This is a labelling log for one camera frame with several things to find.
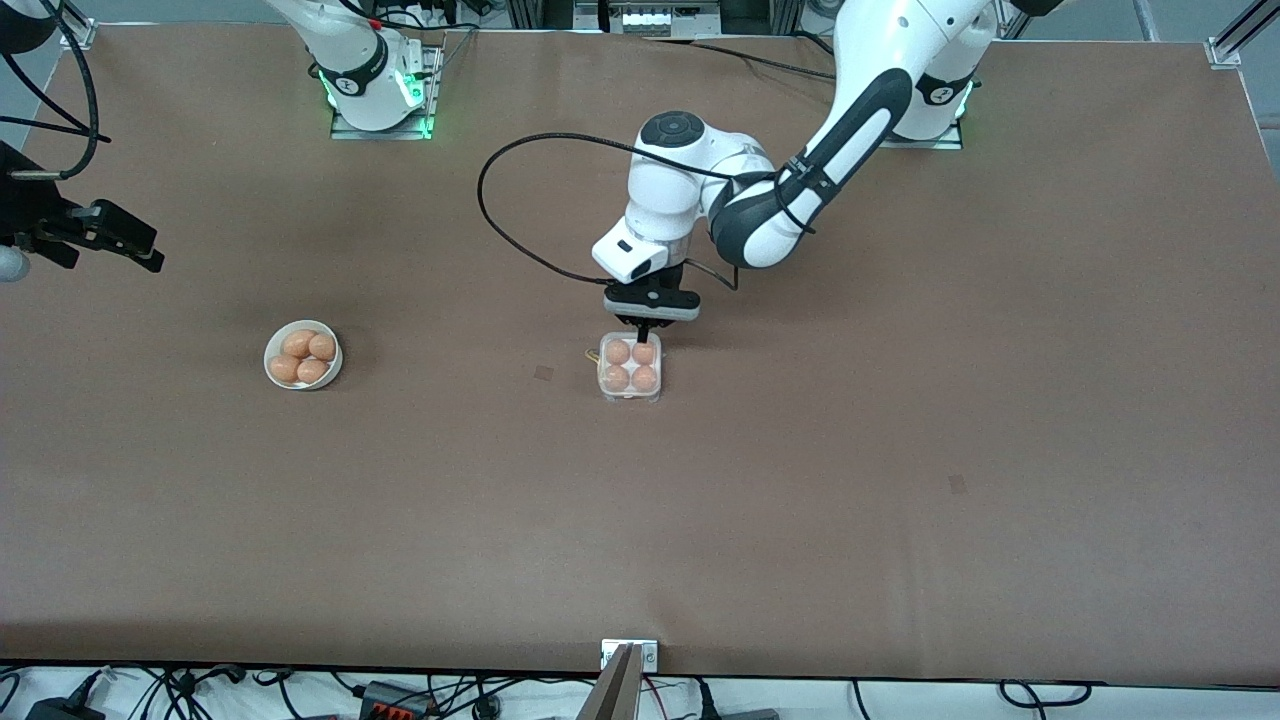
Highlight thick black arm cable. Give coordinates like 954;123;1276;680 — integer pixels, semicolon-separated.
0;0;101;183

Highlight metal edge bracket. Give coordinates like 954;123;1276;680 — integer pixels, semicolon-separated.
600;638;661;673

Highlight aluminium frame profile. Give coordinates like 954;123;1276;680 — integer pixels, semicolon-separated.
1205;0;1280;69

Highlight black power adapter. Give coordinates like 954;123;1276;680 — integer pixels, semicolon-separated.
25;697;106;720

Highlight black orange power strip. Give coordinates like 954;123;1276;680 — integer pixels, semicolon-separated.
358;680;441;719

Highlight black floor cable loop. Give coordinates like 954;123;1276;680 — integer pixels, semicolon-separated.
998;680;1093;709

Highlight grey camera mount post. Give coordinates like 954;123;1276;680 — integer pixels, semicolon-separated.
575;643;646;720

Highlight brown table mat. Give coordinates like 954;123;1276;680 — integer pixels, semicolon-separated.
0;22;1280;691

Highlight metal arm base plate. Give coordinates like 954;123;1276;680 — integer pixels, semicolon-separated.
330;40;441;141
880;95;969;151

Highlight white round bowl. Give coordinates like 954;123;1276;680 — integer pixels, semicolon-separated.
263;319;344;391

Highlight thin black table cable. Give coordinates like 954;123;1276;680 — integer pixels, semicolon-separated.
645;35;836;83

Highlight grey electrical control unit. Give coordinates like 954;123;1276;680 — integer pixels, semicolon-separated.
600;0;706;39

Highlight black looping arm cable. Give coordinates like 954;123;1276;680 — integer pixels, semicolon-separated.
477;133;741;293

